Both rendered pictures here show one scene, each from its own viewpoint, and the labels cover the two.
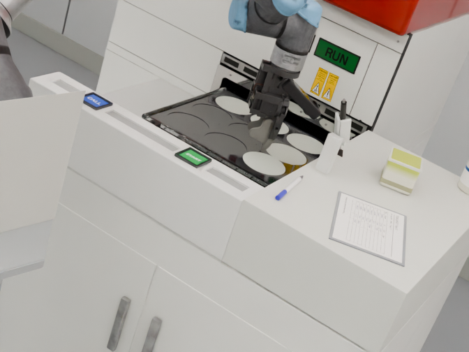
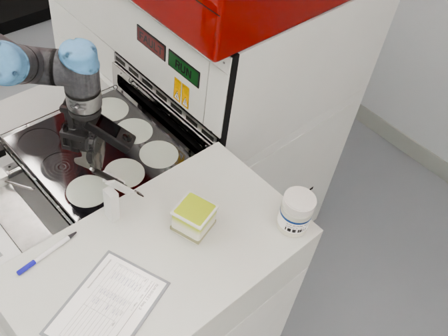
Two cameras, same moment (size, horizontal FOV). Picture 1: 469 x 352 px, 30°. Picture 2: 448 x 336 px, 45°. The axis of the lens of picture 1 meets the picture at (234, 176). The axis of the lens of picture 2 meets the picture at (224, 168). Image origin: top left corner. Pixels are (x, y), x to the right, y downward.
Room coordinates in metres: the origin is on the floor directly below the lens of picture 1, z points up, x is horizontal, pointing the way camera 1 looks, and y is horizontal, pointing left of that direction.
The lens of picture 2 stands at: (1.12, -0.59, 1.90)
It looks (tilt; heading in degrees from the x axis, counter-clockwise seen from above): 47 degrees down; 18
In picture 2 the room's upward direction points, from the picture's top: 9 degrees clockwise
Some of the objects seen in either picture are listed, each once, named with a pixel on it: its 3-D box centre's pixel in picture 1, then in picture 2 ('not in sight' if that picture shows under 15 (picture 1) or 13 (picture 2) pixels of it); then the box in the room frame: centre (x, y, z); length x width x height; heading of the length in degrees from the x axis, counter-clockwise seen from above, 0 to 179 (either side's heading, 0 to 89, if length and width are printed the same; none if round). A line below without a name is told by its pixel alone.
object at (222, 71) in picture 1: (283, 115); (160, 114); (2.13, -0.07, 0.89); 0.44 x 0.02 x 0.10; 67
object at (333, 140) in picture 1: (336, 141); (117, 193); (1.73, -0.18, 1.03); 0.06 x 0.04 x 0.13; 157
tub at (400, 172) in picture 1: (400, 171); (193, 218); (1.77, -0.34, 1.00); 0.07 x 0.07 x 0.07; 84
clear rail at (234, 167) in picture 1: (207, 151); (35, 181); (1.76, 0.07, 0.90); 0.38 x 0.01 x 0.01; 67
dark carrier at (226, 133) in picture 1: (248, 134); (99, 149); (1.93, 0.00, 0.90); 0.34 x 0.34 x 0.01; 67
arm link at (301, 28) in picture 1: (298, 24); (79, 69); (1.85, -0.02, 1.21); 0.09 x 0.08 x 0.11; 113
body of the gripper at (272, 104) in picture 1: (273, 90); (83, 125); (1.85, -0.02, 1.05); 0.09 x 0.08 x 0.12; 103
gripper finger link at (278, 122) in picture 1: (276, 120); (92, 153); (1.83, -0.05, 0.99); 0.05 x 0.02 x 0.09; 13
